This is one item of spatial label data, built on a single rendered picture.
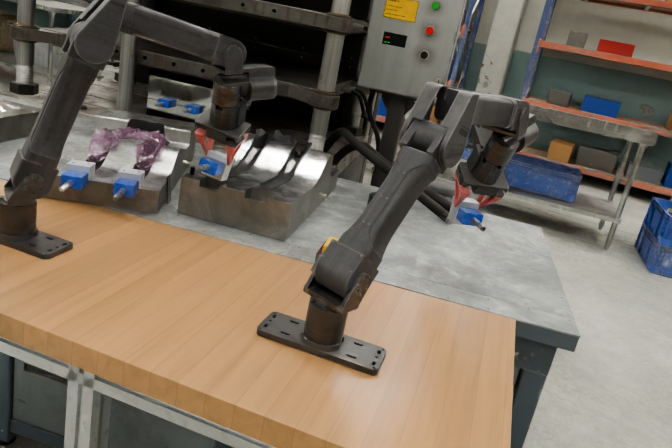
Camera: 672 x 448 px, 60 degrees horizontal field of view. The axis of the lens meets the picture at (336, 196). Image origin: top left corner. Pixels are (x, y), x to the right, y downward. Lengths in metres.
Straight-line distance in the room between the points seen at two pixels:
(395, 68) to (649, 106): 5.93
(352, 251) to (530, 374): 0.58
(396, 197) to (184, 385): 0.41
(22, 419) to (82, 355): 1.00
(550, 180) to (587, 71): 3.05
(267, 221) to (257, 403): 0.57
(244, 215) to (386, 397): 0.59
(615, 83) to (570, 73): 0.52
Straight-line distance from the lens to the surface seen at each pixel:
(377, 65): 2.05
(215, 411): 0.82
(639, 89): 7.74
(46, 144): 1.13
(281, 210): 1.27
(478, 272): 1.37
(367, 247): 0.88
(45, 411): 1.83
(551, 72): 7.73
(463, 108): 0.95
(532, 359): 1.31
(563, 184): 4.87
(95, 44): 1.09
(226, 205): 1.31
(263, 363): 0.88
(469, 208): 1.31
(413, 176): 0.92
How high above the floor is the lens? 1.29
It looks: 17 degrees down
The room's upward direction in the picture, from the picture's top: 11 degrees clockwise
